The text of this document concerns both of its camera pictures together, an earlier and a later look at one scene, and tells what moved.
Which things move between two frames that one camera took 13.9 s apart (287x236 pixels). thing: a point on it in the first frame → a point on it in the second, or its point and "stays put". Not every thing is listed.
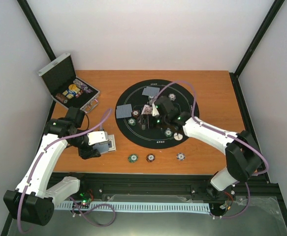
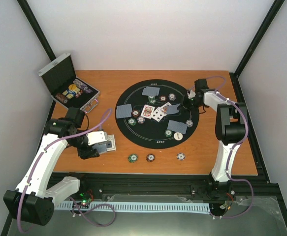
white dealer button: [177, 136] stays put
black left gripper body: [83, 153] stays put
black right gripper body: [163, 121] → [193, 103]
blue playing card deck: [102, 148] stays put
